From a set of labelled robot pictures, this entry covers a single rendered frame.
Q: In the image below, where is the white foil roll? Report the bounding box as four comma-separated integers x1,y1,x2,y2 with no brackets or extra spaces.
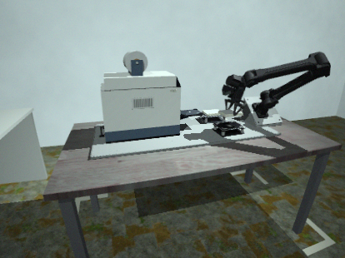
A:
123,51,148,72

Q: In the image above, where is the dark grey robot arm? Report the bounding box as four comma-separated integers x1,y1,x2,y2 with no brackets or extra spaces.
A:
222,52,331,118

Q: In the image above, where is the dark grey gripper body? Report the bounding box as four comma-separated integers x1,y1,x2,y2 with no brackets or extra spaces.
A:
227,91,245,105

